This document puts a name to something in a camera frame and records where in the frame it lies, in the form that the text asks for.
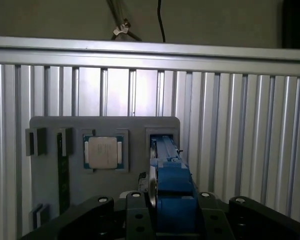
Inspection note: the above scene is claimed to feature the black upright pole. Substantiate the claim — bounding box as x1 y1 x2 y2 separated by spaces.
282 0 300 50

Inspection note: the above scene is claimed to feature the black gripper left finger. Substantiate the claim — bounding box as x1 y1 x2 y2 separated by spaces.
19 191 156 240

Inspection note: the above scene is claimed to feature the green RAM stick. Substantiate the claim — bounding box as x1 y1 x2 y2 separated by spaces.
57 133 71 216

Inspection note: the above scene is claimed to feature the hard disk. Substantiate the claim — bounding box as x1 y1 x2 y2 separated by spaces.
139 133 200 235

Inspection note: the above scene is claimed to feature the silver CPU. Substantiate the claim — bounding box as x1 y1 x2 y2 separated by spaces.
83 134 124 172

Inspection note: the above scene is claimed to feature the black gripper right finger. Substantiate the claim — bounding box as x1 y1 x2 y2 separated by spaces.
197 191 300 240

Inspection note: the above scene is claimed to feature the grey parts rack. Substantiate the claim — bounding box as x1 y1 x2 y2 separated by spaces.
24 116 182 231

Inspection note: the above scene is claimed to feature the black hanging cable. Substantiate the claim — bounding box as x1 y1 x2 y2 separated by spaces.
156 0 166 43

